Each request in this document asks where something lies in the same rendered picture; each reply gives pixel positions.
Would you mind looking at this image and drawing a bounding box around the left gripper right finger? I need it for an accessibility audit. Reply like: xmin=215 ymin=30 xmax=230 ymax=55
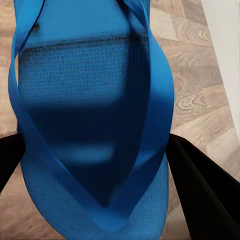
xmin=165 ymin=133 xmax=240 ymax=240

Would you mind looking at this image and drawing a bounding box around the sandal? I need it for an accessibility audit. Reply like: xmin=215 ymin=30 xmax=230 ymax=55
xmin=8 ymin=0 xmax=175 ymax=240

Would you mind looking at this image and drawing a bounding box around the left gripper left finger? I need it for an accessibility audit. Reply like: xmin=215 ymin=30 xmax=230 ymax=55
xmin=0 ymin=133 xmax=26 ymax=193

